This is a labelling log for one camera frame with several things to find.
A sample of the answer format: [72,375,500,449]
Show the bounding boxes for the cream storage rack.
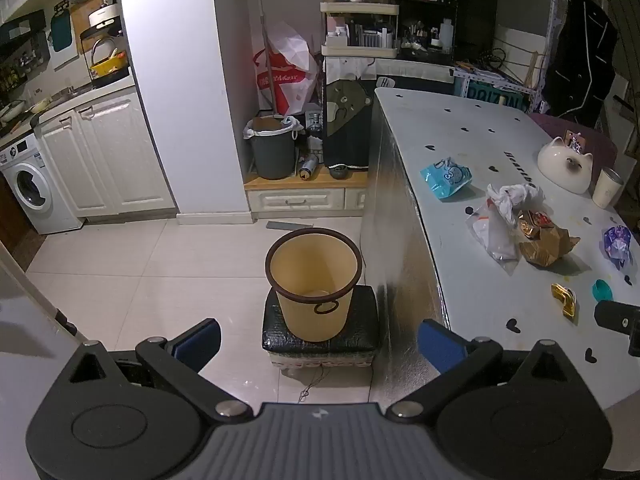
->
[320,1,401,58]

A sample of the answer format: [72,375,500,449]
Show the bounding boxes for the wooden broom handle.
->
[258,0,280,118]

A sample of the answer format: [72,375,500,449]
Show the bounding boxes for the dark grey lined bin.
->
[243,116,305,181]

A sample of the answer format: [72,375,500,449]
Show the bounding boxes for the teal cutting board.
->
[50,10,72,52]

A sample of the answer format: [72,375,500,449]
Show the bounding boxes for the gold foil wrapper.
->
[551,283,578,320]

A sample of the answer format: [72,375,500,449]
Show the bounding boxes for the white rice cooker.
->
[87,2,122,28]

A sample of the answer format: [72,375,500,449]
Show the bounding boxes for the white washing machine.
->
[0,132,83,235]

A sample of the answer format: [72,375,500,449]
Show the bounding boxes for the brown paper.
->
[518,225,582,267]

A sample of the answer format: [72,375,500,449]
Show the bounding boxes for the white cat-shaped ceramic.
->
[537,136,594,195]

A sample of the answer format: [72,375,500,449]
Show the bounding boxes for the white panel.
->
[0,242,83,461]

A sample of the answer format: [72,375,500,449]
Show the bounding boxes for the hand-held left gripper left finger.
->
[47,317,253,423]

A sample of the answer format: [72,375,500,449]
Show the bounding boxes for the beige plastic waste bin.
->
[265,227,363,343]

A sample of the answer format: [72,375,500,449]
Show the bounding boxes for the white cup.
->
[592,166,625,209]

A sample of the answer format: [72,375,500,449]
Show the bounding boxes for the red and white shopping bag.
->
[251,21,321,116]

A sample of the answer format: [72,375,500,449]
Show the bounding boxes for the black range hood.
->
[0,10,51,66]

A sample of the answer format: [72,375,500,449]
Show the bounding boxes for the white tissue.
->
[486,183,546,226]

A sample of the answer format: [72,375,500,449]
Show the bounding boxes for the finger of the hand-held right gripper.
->
[594,300,640,356]

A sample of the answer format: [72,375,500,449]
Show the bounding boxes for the white kitchen base cabinets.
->
[32,87,178,218]

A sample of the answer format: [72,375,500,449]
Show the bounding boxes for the maroon cloth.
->
[530,112,618,161]

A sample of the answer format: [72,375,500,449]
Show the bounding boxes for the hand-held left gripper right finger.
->
[385,319,593,423]

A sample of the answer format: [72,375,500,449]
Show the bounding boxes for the teal printed sign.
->
[465,82,533,113]

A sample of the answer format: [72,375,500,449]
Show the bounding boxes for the low wooden drawer cabinet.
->
[244,165,368,221]

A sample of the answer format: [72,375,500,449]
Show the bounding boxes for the black jacket with white trim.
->
[542,0,618,128]

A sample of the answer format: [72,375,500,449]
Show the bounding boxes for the thin wire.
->
[298,365,326,403]

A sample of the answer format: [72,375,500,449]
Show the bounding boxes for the clear plastic bag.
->
[465,199,522,276]

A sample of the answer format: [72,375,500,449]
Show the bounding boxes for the red gold candy wrapper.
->
[517,210,553,238]

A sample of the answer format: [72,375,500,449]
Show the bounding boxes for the blue snack packet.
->
[419,156,473,202]

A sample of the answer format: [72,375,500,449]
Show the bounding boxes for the purple foil wrapper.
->
[602,226,633,271]

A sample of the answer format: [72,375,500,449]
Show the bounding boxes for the dark bear print curtain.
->
[322,55,376,168]

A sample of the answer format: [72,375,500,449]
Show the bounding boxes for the black cosmetics shelf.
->
[400,0,458,63]

